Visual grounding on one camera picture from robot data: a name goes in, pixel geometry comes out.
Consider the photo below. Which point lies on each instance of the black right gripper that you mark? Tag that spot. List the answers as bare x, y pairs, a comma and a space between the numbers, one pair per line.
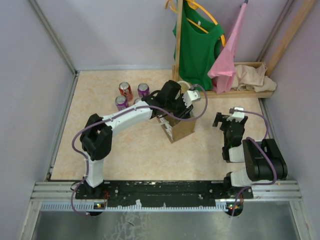
220, 117

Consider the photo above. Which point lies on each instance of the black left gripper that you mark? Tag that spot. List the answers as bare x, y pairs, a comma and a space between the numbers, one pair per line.
185, 111

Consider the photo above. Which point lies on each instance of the purple soda can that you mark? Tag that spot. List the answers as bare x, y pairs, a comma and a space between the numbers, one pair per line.
143, 90
121, 102

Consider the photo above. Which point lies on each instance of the red soda can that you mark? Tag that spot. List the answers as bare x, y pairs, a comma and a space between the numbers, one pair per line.
137, 100

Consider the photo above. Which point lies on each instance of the red cola can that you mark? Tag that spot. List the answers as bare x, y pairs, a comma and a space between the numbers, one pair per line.
126, 91

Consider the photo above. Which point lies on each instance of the purple soda can front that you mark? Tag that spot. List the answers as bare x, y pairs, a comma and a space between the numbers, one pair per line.
121, 102

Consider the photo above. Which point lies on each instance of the green glass bottle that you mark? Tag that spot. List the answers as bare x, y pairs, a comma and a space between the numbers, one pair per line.
191, 114

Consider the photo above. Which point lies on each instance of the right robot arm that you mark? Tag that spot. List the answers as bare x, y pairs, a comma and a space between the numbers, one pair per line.
263, 161

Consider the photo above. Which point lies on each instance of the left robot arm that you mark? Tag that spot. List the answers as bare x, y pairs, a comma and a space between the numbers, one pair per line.
96, 140

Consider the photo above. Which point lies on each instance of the brown canvas tote bag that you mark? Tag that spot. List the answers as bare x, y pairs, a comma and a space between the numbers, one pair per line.
175, 128

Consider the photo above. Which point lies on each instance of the beige crumpled cloth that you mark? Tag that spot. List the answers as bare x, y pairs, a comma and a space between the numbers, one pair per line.
252, 79

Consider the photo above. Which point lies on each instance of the pink shirt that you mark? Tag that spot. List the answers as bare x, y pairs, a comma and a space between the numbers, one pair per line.
223, 70

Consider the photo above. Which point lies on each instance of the green tank top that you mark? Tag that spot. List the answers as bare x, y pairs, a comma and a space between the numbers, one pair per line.
200, 46

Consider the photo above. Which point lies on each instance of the yellow clothes hanger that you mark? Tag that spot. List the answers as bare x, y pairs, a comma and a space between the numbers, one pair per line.
194, 5

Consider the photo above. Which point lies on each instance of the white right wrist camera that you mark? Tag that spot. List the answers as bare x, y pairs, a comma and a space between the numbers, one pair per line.
236, 114

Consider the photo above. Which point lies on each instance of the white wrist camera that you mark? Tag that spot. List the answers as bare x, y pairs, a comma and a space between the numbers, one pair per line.
236, 114
191, 96

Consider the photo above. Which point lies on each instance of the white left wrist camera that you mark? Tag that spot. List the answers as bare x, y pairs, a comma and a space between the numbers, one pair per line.
191, 96

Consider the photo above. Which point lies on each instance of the wooden clothes rack frame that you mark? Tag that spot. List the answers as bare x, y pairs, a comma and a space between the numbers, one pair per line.
289, 34

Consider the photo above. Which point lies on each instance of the aluminium rail frame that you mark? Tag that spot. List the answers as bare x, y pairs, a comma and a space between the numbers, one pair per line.
287, 190

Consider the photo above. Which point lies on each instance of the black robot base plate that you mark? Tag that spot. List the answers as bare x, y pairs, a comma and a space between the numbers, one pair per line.
155, 194

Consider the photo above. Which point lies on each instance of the white cable duct strip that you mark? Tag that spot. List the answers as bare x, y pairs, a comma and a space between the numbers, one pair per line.
87, 206

